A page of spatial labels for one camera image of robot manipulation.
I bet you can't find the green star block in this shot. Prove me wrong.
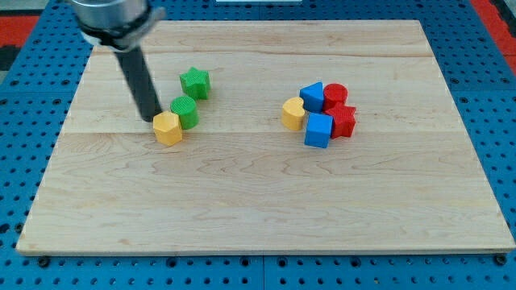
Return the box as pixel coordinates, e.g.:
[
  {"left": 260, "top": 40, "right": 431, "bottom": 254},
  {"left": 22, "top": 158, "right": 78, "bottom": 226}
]
[{"left": 179, "top": 67, "right": 210, "bottom": 100}]

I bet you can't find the yellow hexagon block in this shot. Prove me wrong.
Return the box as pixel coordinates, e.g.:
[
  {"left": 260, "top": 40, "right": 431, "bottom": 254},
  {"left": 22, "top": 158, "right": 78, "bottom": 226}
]
[{"left": 152, "top": 111, "right": 183, "bottom": 146}]

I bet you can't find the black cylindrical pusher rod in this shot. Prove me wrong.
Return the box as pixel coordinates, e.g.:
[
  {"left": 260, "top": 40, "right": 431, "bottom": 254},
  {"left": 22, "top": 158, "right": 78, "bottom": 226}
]
[{"left": 115, "top": 46, "right": 162, "bottom": 122}]

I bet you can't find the yellow heart block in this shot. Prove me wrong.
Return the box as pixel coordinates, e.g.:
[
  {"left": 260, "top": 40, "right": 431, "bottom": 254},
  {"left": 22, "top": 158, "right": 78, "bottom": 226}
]
[{"left": 281, "top": 97, "right": 306, "bottom": 131}]

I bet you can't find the blue cube block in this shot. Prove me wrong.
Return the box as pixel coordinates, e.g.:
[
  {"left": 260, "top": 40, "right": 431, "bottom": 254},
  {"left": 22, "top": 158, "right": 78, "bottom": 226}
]
[{"left": 304, "top": 113, "right": 333, "bottom": 148}]

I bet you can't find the green cylinder block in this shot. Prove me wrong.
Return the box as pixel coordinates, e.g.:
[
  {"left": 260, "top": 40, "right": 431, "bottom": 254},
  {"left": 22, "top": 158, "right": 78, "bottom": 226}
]
[{"left": 170, "top": 95, "right": 199, "bottom": 130}]

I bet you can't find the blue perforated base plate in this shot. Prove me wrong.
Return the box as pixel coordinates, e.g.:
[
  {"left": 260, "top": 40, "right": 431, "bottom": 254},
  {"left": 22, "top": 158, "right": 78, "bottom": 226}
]
[{"left": 1, "top": 1, "right": 515, "bottom": 289}]

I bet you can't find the red cylinder block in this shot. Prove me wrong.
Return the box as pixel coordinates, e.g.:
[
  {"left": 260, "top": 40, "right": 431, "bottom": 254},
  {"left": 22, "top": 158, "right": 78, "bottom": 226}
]
[{"left": 322, "top": 83, "right": 348, "bottom": 110}]

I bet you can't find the red star block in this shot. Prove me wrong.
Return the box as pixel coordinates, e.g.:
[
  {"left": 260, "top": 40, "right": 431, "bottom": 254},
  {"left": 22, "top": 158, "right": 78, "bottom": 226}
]
[{"left": 324, "top": 103, "right": 356, "bottom": 139}]

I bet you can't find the blue triangle block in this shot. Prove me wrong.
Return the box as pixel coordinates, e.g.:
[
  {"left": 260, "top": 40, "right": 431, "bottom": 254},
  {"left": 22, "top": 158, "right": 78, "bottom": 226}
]
[{"left": 299, "top": 81, "right": 324, "bottom": 113}]

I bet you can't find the light wooden board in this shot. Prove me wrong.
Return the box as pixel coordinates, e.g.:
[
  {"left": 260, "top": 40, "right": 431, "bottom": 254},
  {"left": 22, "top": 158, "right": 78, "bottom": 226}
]
[{"left": 17, "top": 20, "right": 515, "bottom": 256}]

